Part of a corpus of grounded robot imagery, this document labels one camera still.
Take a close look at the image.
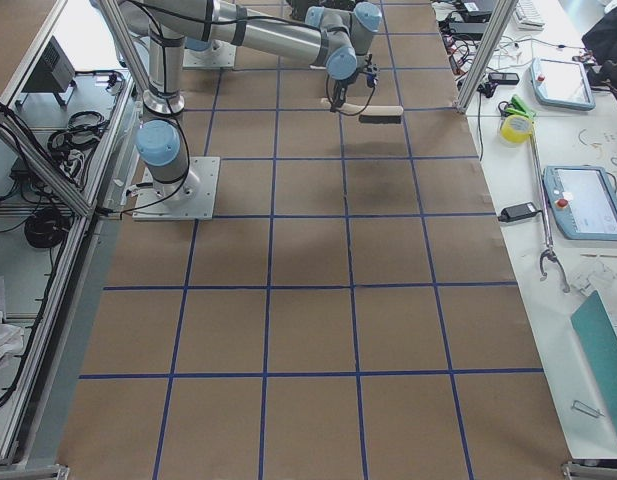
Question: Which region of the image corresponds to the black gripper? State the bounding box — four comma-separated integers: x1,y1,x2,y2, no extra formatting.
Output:
330,52,379,111

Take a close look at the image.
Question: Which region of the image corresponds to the beige hand brush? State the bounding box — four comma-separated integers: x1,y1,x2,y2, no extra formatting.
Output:
320,98,404,124

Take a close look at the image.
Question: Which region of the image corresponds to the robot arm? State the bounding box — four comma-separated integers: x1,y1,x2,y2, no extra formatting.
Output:
135,1,382,201

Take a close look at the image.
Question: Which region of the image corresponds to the green clip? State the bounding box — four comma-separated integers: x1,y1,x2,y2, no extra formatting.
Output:
498,94,537,121

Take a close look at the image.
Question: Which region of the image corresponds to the yellow tape roll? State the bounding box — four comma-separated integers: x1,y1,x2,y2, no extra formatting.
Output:
499,115,533,146

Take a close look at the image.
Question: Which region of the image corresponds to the black power adapter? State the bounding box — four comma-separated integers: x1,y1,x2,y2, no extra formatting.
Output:
498,202,540,223

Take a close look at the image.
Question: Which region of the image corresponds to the upper teach pendant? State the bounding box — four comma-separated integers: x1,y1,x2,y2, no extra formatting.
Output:
529,57,596,111

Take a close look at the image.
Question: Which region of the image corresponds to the teach pendant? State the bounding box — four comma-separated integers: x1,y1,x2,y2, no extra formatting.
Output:
529,57,596,111
543,166,617,241

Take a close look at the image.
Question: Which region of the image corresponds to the metal reacher grabber tool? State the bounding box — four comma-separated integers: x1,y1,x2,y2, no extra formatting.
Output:
529,133,570,294

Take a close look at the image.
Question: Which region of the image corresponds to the lower teach pendant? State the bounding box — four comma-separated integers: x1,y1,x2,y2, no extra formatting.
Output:
543,166,617,241

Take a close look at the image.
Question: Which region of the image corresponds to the grey control box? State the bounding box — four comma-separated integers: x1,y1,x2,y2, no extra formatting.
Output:
15,36,76,107

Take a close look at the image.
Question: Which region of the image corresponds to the teal folder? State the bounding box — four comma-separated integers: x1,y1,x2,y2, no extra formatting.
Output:
571,291,617,435

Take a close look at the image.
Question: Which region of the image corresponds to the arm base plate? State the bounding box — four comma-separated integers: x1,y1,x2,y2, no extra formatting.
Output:
131,156,220,221
183,39,237,70

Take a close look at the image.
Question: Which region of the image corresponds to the aluminium frame post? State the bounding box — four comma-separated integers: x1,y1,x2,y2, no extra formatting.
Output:
455,0,517,113

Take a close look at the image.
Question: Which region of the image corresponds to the coiled black cable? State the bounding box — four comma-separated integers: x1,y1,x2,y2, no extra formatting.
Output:
24,205,72,250

